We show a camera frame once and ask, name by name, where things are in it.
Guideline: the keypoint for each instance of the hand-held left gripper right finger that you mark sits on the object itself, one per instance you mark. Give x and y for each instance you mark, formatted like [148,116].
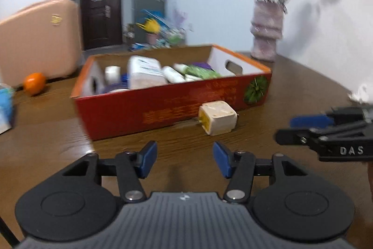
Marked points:
[221,158]

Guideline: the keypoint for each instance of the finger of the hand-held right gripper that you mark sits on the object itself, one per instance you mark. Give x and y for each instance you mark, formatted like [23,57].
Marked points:
[291,136]
[311,121]

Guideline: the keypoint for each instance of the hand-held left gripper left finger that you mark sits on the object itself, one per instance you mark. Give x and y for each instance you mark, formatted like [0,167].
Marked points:
[150,158]

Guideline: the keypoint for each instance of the red cardboard box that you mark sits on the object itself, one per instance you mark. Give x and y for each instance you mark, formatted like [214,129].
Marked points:
[145,109]

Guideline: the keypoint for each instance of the round jar with purple rim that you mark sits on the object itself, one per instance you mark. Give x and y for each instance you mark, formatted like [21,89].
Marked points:
[115,88]

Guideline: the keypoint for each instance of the blue bottle cap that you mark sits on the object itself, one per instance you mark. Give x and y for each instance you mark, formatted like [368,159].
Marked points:
[124,78]

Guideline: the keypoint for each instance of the large white tube bottle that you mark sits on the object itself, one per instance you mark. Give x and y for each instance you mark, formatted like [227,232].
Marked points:
[145,72]

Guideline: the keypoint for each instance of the white tube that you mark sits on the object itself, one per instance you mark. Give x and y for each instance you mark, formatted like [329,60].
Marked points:
[173,75]

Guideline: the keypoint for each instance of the green packet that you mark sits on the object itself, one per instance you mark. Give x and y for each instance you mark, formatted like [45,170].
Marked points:
[201,72]

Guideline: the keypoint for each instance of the crumpled white tissue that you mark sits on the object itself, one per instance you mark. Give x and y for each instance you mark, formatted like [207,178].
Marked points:
[361,95]

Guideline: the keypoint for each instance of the pink ribbed vase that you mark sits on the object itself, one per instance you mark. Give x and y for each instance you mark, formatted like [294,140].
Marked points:
[266,33]

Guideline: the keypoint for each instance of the cluttered storage cart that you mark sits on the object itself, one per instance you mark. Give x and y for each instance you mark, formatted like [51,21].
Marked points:
[172,36]

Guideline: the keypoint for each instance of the orange fruit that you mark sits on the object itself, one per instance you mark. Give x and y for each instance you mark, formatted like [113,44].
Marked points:
[35,84]

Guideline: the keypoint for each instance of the dark brown entrance door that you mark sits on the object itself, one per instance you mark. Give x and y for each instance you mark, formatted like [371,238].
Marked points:
[100,21]

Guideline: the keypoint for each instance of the blue white tissue pack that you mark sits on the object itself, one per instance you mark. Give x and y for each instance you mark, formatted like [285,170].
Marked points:
[5,109]

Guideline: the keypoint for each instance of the grey refrigerator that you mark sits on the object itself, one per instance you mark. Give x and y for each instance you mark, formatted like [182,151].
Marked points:
[148,1]

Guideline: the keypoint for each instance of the pink suitcase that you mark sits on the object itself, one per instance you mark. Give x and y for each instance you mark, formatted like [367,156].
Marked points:
[38,42]

